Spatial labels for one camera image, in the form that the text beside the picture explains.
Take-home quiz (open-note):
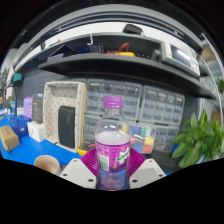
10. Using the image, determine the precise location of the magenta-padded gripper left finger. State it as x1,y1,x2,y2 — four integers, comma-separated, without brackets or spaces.
59,147,101,191

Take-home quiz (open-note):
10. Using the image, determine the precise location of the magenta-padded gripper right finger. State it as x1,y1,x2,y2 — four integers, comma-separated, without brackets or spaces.
126,147,167,190

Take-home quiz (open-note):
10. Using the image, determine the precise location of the clear bottle purple cap label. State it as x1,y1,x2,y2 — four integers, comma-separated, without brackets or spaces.
94,95,132,192

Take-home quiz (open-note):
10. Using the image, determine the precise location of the black flat case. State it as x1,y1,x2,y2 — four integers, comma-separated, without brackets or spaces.
151,149,183,174

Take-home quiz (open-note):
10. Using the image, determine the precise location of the yellow multimeter with red leads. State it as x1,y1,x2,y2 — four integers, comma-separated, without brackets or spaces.
76,141,98,157

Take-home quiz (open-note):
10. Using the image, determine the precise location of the clear box of coloured parts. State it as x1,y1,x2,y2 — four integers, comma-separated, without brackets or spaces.
121,122,157,154

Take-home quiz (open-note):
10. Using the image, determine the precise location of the beige ceramic mug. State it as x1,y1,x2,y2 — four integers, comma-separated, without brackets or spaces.
33,154,63,176

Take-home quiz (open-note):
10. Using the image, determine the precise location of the grey small-parts drawer cabinet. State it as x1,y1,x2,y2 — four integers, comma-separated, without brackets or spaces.
139,85,185,127
83,113,105,144
85,79,143,120
153,124,181,153

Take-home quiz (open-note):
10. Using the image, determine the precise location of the black rectangular speaker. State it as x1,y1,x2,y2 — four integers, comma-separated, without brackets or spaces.
57,105,77,149

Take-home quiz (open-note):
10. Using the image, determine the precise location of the green potted plant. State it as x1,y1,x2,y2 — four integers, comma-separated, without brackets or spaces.
171,109,224,169

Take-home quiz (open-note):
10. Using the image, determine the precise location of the white box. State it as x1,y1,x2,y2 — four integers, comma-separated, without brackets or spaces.
27,120,47,143

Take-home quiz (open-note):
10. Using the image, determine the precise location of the blue box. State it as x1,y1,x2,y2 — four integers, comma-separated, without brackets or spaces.
9,114,33,138

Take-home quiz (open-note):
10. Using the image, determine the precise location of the dark grey upright box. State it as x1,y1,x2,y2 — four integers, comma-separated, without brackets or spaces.
31,93,45,124

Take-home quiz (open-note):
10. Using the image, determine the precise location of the white perforated tray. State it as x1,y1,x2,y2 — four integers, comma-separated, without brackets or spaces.
43,80,88,154

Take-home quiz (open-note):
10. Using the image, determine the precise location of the brown cardboard box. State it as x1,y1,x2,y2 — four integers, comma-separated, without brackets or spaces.
0,124,21,153

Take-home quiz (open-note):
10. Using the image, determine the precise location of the purple plastic bag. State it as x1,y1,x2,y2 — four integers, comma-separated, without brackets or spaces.
22,95,34,119

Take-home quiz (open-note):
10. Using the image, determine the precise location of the dark grey shelf unit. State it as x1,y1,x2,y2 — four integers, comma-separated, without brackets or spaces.
14,19,218,100

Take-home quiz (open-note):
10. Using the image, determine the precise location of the white metal rack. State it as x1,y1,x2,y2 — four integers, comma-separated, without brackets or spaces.
199,31,224,113

